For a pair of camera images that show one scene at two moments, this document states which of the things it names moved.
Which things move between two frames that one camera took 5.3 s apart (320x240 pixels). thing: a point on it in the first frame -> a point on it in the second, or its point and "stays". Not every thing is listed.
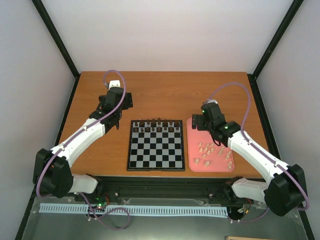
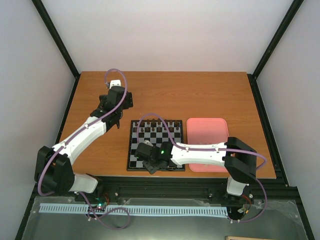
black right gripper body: [200, 126] -> [151, 169]
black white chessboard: [156, 145] stays
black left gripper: [128, 102] stays
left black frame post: [49, 25] stays
